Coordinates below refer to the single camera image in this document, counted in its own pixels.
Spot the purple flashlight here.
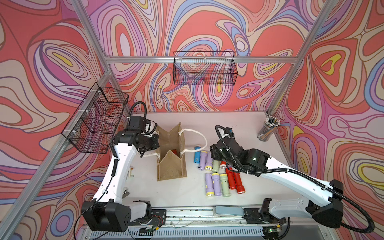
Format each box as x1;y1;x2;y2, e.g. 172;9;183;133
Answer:
205;152;213;171
198;151;208;171
205;173;215;197
212;173;222;197

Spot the blue flashlight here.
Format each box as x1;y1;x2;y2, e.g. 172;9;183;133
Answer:
194;146;201;164

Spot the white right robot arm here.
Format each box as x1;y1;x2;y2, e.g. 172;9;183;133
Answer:
210;137;344;229

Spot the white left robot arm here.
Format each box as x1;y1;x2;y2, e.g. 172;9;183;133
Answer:
81;131;160;232

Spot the red white flashlight upper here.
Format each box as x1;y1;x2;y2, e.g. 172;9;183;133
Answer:
219;161;227;174

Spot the green flashlight upper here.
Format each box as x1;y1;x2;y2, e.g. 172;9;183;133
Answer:
212;160;221;173

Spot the green flashlight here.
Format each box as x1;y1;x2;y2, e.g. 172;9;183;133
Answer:
212;160;221;173
220;174;231;198

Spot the green flashlight lower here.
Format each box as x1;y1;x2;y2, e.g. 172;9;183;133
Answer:
220;174;231;198

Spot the metal cup with pencils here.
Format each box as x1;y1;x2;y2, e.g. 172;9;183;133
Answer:
257;115;281;142

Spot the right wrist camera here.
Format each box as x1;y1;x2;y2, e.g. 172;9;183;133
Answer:
223;128;235;138

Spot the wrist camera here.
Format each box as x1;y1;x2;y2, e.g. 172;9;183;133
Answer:
126;116;158;135
223;128;235;138

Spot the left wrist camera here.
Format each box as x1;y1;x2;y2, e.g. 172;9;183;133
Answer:
126;116;158;135

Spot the black wire basket left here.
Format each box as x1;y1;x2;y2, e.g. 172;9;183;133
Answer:
62;83;129;154

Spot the black wire basket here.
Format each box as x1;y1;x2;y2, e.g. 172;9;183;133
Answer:
173;50;238;86
62;83;129;154

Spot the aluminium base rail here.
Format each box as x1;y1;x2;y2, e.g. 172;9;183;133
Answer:
77;206;333;240

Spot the black wire basket back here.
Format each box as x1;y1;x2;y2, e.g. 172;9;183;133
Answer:
173;50;238;86

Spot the aluminium frame post left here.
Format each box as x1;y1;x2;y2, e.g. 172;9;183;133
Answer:
70;0;133;116

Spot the black corrugated cable right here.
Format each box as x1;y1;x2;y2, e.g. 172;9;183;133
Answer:
214;124;376;234

